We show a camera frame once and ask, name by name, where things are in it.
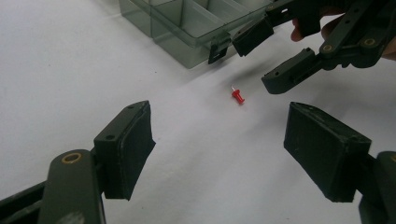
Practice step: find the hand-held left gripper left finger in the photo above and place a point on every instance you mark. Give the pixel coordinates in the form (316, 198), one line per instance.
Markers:
(127, 149)

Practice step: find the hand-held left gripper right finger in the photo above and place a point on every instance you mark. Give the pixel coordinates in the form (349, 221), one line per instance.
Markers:
(323, 152)

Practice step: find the red push pin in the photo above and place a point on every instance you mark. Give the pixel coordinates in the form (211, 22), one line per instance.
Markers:
(238, 96)

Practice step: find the grey clear compartment box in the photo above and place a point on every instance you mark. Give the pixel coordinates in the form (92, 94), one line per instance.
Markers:
(186, 31)

